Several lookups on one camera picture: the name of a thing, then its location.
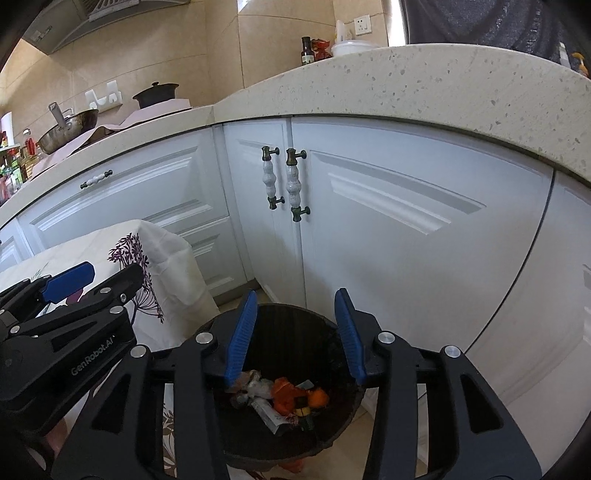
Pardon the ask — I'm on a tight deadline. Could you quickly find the pink cloth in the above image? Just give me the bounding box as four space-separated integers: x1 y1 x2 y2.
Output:
30 98 194 181

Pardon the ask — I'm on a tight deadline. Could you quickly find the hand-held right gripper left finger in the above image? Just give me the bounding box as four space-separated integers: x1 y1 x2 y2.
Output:
51 290 259 480

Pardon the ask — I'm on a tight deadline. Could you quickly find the ceramic drawer handle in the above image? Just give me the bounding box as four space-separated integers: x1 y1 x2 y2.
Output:
80 170 114 190

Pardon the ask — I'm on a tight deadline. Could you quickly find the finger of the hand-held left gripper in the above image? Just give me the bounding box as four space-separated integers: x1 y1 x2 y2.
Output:
0 261 95 324
7 263 145 341

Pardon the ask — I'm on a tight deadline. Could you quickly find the white kitchen cabinet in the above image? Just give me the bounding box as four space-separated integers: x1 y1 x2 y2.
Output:
0 115 591 476

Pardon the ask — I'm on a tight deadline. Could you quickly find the small orange crumpled wrapper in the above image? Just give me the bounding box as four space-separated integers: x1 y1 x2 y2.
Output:
272 377 306 415

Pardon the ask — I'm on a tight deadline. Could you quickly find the group of condiment bottles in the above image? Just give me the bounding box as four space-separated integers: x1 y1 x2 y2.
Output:
0 131 40 206

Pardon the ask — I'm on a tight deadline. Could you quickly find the white wall hook rack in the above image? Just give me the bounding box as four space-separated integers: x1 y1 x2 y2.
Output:
84 79 123 110

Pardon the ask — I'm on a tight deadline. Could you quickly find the steel wok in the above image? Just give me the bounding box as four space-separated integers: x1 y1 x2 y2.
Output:
36 102 100 155

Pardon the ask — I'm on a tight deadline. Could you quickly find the black round trash bin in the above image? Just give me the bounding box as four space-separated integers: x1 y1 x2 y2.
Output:
191 302 386 472

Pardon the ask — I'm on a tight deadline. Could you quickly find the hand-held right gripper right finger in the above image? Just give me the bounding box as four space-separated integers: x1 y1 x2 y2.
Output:
334 288 543 480

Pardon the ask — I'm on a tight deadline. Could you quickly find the black lidded pot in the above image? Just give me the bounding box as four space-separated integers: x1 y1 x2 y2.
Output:
133 82 180 110

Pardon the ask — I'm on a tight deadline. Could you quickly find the person's grey clothed torso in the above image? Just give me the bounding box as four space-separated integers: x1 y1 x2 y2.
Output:
399 0 591 70

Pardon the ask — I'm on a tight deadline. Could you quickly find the ceramic cabinet door handle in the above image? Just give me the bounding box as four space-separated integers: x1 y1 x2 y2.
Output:
285 148 311 223
261 146 285 210

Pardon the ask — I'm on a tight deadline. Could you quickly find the white tube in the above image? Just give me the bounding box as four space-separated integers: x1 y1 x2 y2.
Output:
252 399 294 437

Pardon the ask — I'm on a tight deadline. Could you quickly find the white lidded bowl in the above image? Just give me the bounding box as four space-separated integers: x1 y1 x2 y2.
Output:
331 41 377 58

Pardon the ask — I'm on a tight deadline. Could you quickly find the clear orange-dotted plastic bag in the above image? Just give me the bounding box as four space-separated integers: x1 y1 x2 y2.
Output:
231 369 275 407

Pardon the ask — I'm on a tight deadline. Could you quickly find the floral printed tablecloth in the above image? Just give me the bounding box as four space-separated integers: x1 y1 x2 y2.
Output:
0 219 221 480

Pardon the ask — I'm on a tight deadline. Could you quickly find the grey range hood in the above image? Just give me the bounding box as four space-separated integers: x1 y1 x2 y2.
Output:
21 0 191 55

